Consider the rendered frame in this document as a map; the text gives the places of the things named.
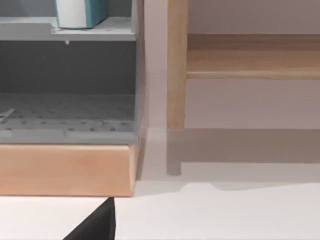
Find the pale wooden drawer front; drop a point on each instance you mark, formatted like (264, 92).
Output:
(65, 170)

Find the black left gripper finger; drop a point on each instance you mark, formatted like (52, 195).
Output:
(100, 222)

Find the wooden open shelf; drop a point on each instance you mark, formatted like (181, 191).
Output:
(250, 60)

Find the white and teal book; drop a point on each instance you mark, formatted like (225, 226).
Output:
(80, 12)

